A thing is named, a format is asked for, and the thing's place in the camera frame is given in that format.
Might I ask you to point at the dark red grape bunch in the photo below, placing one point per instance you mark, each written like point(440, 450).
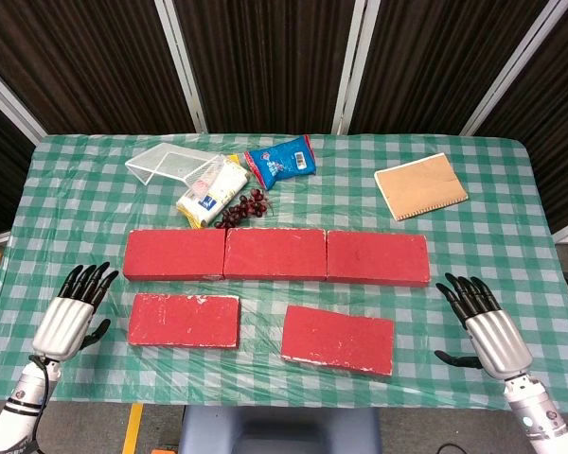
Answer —
point(246, 205)

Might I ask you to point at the blue snack bag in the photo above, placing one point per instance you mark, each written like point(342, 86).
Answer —
point(279, 163)

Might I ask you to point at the white yellow snack bag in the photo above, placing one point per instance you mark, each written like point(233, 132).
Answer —
point(215, 194)

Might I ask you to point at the red brick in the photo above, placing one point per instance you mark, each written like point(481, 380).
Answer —
point(274, 253)
point(337, 339)
point(378, 257)
point(174, 254)
point(183, 320)

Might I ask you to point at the small orange object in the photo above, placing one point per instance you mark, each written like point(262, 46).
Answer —
point(165, 448)

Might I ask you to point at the clear plastic box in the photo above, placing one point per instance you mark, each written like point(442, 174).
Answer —
point(180, 163)

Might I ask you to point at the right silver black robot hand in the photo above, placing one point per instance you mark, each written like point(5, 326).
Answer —
point(497, 340)

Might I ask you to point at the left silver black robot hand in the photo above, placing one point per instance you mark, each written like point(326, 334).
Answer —
point(64, 326)

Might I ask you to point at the white partition frame post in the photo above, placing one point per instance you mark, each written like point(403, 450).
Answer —
point(182, 66)
point(9, 97)
point(355, 66)
point(513, 68)

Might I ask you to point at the brown spiral notebook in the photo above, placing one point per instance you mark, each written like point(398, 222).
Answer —
point(421, 186)

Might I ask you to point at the green white checkered tablecloth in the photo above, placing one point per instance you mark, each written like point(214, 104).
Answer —
point(76, 213)

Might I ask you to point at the dark brown partition panel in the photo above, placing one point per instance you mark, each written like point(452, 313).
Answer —
point(265, 61)
point(558, 118)
point(435, 61)
point(0, 179)
point(85, 61)

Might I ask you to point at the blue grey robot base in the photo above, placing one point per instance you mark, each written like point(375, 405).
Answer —
point(279, 432)

